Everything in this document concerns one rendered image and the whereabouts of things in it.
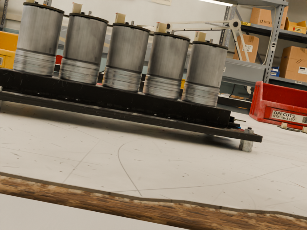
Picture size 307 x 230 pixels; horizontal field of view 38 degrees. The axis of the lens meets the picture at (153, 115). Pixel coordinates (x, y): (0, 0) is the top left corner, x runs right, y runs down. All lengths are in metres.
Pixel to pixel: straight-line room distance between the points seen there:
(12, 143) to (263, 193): 0.09
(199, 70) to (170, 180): 0.16
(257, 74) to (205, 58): 2.39
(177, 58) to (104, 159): 0.14
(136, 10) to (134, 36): 4.52
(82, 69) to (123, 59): 0.03
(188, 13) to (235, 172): 4.63
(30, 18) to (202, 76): 0.11
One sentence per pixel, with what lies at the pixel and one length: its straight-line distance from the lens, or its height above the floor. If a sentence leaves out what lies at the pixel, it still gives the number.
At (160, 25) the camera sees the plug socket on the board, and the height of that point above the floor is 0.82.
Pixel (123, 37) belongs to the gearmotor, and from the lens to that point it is 0.29.
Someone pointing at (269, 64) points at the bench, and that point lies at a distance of 2.74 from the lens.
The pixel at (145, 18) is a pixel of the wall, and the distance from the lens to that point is 4.79.
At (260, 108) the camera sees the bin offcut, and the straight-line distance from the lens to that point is 0.66.
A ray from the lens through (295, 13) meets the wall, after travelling 5.02.
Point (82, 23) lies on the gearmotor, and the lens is 0.28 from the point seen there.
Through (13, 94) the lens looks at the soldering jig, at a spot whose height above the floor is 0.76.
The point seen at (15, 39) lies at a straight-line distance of 0.77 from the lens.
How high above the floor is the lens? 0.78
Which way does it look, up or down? 5 degrees down
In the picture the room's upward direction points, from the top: 11 degrees clockwise
